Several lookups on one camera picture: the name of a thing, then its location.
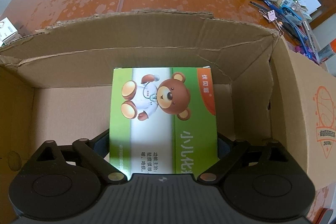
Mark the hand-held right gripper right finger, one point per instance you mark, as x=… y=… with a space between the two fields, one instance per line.
x=223 y=146

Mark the black tweezers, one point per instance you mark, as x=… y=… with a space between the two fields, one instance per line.
x=258 y=5

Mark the pink binder clip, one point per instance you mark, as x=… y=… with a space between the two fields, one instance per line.
x=270 y=15

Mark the blue plastic tool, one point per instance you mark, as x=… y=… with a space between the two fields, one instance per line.
x=286 y=12

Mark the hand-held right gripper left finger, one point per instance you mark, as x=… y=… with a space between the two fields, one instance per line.
x=101 y=148

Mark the white red medicine box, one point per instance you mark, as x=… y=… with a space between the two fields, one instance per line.
x=8 y=29

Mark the gold binder clip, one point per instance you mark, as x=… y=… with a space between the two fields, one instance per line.
x=279 y=27

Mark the blue pen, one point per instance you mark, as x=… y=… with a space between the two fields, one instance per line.
x=271 y=4

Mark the silver pen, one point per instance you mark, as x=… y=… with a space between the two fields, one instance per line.
x=307 y=31

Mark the brown cardboard box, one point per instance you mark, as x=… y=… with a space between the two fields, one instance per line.
x=309 y=108

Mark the green bear medicine box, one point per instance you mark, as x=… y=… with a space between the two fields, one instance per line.
x=183 y=121

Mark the orange cap glue stick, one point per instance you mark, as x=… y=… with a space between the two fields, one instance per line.
x=329 y=52

